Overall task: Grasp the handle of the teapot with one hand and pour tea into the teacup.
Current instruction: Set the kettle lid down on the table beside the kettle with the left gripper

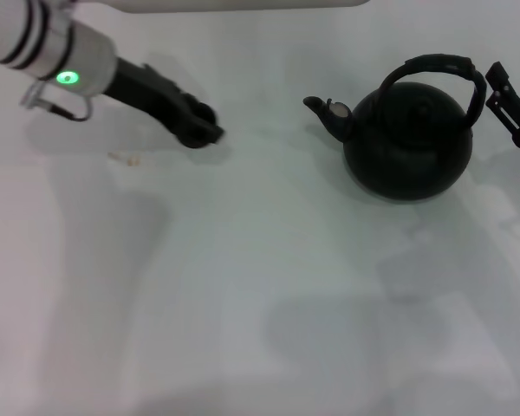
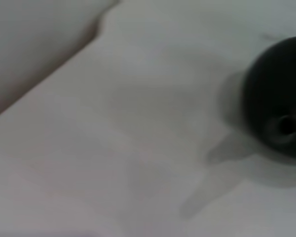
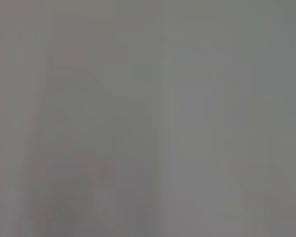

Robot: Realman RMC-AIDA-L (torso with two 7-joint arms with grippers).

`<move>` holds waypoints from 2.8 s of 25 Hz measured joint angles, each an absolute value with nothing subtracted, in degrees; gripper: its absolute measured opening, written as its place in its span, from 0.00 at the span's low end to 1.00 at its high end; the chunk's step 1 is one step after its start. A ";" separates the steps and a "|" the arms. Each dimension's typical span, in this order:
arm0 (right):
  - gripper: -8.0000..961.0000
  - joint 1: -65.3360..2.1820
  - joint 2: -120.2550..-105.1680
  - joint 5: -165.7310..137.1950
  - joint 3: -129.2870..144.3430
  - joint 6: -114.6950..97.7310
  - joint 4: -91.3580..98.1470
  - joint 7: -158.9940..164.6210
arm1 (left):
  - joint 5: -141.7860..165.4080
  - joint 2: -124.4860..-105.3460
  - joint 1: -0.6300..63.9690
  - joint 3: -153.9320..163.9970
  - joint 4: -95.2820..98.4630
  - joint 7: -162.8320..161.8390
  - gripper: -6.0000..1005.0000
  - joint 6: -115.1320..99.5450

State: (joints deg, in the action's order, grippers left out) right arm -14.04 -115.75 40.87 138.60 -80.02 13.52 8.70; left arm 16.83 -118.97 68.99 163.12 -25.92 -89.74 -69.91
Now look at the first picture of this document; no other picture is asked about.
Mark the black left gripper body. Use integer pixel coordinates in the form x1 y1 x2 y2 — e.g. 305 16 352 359
105 55 192 140

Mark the small black teacup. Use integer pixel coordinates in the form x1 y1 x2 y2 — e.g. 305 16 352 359
179 102 222 151

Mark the black round teapot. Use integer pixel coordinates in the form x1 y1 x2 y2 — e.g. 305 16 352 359
302 53 488 204

